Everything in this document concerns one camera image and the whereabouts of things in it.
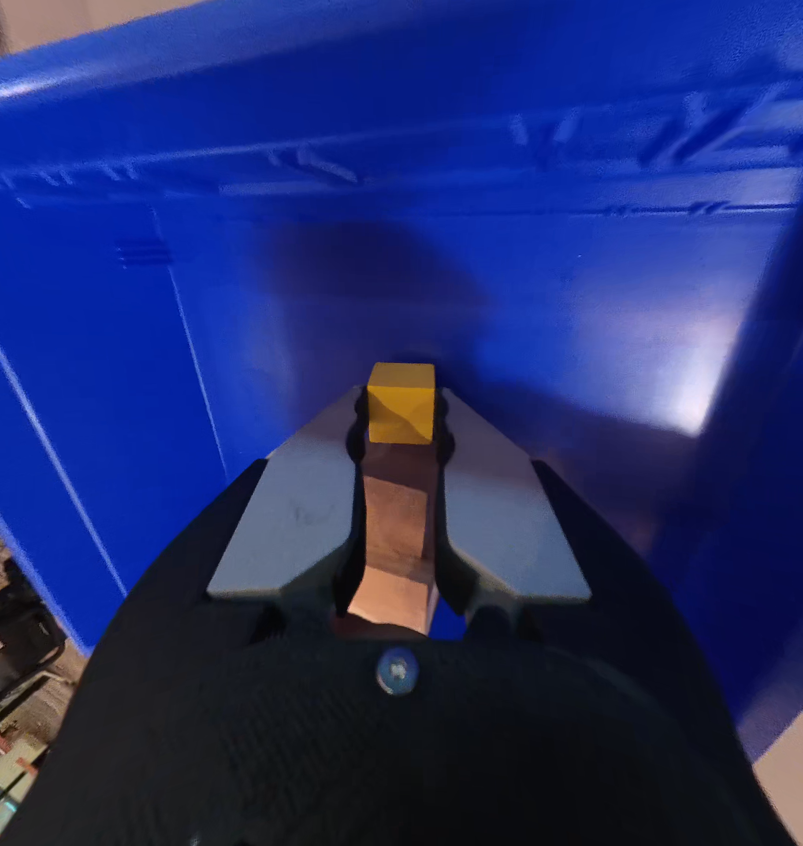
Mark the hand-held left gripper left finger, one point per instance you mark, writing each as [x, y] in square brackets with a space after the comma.
[282, 522]

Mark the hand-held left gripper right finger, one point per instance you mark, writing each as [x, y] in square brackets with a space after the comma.
[514, 529]

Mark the medium natural wooden cube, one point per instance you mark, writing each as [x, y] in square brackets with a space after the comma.
[398, 515]

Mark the yellow wooden cube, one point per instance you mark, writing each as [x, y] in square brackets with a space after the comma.
[401, 403]

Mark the blue plastic bin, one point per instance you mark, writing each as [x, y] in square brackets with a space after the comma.
[507, 264]

